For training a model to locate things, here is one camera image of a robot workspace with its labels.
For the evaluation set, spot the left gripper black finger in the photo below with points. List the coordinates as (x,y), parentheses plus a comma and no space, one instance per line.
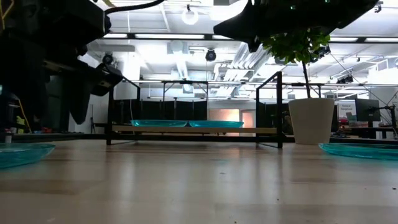
(81,105)

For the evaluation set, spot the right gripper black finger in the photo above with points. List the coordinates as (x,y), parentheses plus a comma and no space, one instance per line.
(254,45)
(239,25)

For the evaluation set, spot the clear teal plastic plate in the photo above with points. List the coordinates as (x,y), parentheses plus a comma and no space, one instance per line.
(158,123)
(357,152)
(18,155)
(216,124)

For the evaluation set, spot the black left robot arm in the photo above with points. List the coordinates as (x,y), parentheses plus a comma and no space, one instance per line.
(46,25)

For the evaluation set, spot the black metal wood-board shelf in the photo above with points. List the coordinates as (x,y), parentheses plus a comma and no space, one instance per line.
(192,130)

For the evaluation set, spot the thin black tripod stand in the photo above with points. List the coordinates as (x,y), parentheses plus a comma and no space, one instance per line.
(92,123)

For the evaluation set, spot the black framed glass cabinet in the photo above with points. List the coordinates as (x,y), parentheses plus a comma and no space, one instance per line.
(59,105)

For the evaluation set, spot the green leafy plant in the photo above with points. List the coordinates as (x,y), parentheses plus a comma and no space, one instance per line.
(295,43)

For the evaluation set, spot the small red object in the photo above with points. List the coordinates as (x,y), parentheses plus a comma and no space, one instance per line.
(46,130)

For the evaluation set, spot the yellow-green object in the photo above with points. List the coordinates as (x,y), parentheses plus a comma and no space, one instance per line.
(20,124)

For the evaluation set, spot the black partition panels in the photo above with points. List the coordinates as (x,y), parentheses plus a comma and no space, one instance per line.
(155,110)

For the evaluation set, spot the small white bottle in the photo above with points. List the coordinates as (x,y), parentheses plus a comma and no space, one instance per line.
(8,137)

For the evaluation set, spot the white plant pot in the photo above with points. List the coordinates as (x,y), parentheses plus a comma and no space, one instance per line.
(311,124)

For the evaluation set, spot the white printed sign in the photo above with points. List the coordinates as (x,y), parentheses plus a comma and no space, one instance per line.
(346,109)

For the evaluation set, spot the black computer monitor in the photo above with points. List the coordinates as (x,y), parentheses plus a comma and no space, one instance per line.
(367,109)

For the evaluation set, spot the black ceiling spot camera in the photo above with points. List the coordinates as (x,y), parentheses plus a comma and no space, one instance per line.
(210,55)
(108,58)

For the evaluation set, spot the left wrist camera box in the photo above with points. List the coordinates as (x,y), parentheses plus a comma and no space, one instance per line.
(109,79)

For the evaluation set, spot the black metal table frame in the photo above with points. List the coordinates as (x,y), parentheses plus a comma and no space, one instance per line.
(185,82)

